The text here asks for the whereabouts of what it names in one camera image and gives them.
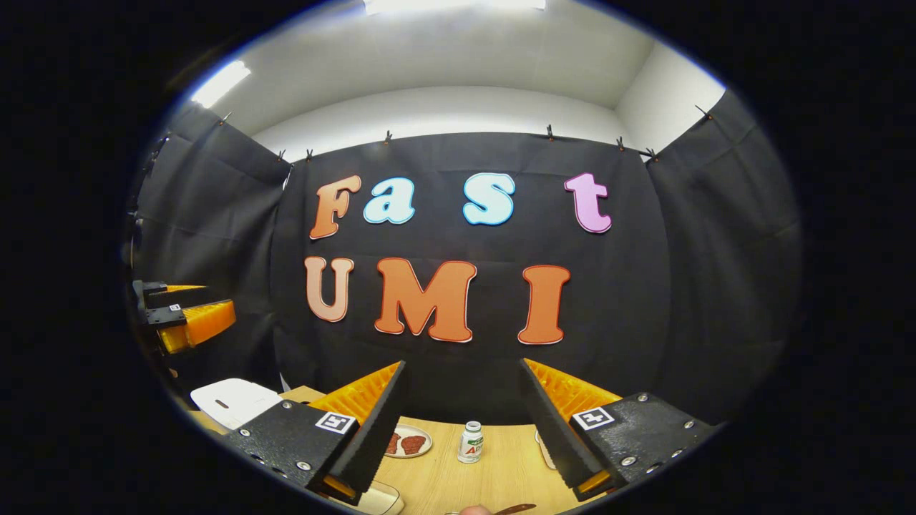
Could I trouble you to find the white rice cooker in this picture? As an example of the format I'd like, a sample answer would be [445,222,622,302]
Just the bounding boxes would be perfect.
[190,378,284,431]

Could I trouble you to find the clear container of rice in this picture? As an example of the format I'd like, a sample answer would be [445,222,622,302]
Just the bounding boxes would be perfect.
[353,481,406,515]

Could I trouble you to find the white toaster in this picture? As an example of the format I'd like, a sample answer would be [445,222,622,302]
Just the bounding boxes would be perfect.
[534,429,557,471]

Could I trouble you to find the white drink bottle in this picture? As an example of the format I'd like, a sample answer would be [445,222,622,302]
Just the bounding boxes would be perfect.
[458,421,485,465]

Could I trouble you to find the white round plate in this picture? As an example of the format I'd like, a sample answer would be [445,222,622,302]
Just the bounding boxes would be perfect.
[385,423,434,460]

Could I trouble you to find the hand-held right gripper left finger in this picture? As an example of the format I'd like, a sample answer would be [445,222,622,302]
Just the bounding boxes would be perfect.
[225,360,407,506]

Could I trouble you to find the ceiling light panel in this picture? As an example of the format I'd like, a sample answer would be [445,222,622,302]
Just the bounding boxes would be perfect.
[363,0,547,16]
[189,60,253,109]

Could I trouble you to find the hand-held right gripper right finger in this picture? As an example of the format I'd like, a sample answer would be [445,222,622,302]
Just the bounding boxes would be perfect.
[518,358,721,506]

